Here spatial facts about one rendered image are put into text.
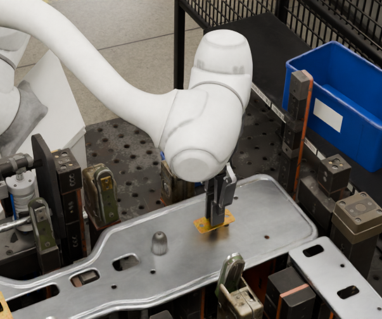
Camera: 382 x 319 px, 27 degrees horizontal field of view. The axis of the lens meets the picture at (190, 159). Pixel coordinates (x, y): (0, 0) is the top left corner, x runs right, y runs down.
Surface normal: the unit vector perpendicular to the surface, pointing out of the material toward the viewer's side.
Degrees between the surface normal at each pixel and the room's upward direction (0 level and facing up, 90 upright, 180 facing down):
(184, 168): 92
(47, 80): 44
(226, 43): 5
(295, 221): 0
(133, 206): 0
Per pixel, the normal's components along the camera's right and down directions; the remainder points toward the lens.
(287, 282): 0.02, -0.74
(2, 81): 0.82, 0.00
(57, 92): -0.64, -0.39
